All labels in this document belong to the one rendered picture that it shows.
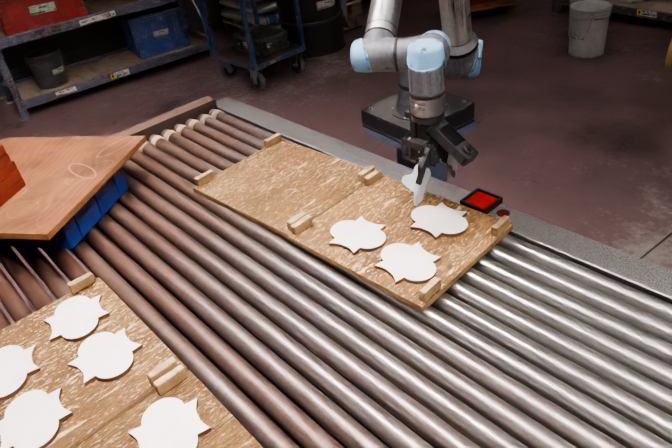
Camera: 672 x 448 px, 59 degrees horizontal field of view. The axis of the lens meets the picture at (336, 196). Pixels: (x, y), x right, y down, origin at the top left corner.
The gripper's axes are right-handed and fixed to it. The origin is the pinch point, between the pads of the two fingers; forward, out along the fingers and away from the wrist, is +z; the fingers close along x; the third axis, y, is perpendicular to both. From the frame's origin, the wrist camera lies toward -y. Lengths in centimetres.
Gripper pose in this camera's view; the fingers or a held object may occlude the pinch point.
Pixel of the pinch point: (438, 192)
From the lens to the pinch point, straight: 140.4
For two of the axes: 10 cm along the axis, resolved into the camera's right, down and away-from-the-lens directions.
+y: -7.1, -3.0, 6.3
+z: 1.2, 8.4, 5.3
